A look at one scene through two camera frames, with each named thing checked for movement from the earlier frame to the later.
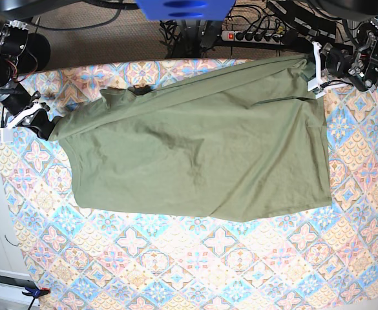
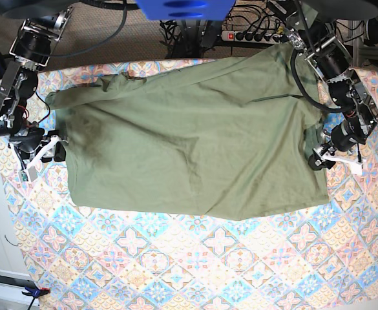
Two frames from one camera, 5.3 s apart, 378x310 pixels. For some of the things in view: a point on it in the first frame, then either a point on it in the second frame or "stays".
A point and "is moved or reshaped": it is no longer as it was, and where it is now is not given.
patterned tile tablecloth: (336, 256) stays
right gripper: (336, 61) to (346, 137)
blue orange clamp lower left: (35, 293) stays
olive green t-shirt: (231, 143) is moved or reshaped
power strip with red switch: (238, 35) stays
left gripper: (17, 103) to (37, 144)
